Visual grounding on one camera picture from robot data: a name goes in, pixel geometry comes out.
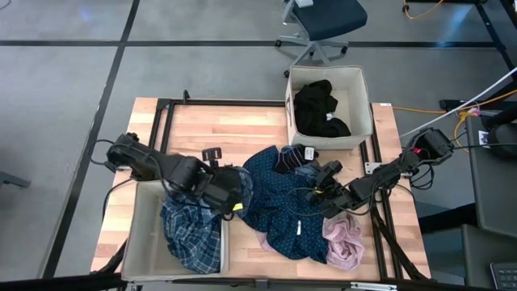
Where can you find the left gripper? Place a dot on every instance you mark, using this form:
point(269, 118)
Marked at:
point(220, 190)

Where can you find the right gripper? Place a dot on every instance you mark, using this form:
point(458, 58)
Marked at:
point(331, 194)

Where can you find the grey-blue denim garment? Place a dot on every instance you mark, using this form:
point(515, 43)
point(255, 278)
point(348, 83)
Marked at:
point(309, 169)

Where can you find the pink woven garment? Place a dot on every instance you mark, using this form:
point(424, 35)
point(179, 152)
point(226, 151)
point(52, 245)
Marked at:
point(343, 242)

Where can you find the blue plaid shirt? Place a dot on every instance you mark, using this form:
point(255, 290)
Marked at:
point(190, 234)

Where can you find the dark striped socks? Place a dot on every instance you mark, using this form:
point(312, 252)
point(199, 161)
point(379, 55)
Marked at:
point(288, 159)

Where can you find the navy dotted garment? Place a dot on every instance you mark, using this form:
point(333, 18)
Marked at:
point(278, 214)

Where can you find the black garment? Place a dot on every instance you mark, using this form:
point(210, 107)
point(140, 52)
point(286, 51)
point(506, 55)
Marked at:
point(315, 109)

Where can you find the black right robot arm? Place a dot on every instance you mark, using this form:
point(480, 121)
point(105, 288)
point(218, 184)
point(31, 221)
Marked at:
point(387, 174)

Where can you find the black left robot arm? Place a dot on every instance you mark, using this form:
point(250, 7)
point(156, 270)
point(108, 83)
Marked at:
point(153, 161)

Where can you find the white mounting plate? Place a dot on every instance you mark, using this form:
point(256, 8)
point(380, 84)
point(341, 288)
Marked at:
point(372, 167)

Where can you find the beige fabric bin brown tag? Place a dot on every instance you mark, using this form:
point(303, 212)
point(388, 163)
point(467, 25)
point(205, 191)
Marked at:
point(355, 121)

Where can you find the beige fabric storage bin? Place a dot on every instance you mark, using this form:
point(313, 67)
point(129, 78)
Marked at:
point(141, 242)

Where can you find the white metal bar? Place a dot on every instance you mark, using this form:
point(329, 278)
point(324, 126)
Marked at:
point(373, 286)

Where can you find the dark grey desk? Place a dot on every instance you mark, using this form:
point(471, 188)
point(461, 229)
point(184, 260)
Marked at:
point(493, 194)
point(480, 254)

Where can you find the white printed label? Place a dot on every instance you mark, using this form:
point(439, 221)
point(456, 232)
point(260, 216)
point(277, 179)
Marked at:
point(483, 138)

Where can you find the office chair dark seat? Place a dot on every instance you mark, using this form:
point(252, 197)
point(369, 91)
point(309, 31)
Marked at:
point(327, 16)

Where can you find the black round device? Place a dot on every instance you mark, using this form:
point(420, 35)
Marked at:
point(503, 139)

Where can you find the black base beam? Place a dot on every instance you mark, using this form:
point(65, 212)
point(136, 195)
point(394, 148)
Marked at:
point(60, 283)

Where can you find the black keyboard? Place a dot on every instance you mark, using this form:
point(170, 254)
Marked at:
point(505, 277)

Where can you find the grey furniture leg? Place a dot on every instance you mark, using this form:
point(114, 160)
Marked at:
point(14, 180)

